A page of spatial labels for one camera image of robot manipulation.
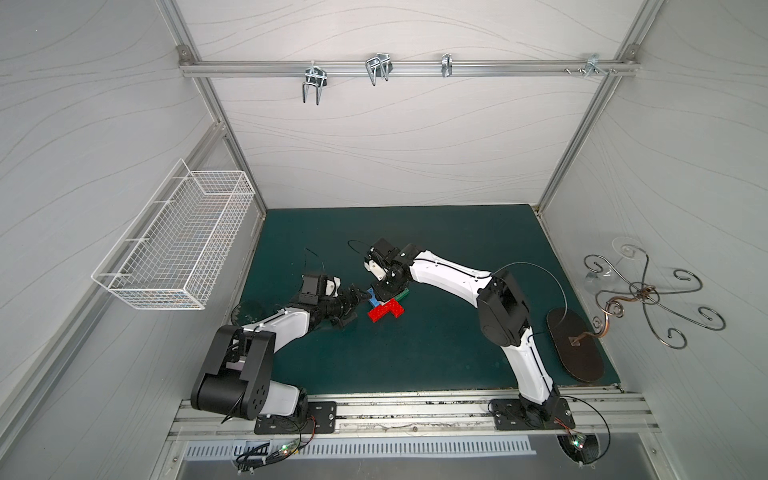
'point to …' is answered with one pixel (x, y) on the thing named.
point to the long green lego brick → (403, 294)
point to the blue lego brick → (373, 299)
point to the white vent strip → (344, 447)
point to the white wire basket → (171, 253)
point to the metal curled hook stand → (647, 292)
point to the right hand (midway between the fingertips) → (381, 292)
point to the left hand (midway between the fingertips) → (366, 304)
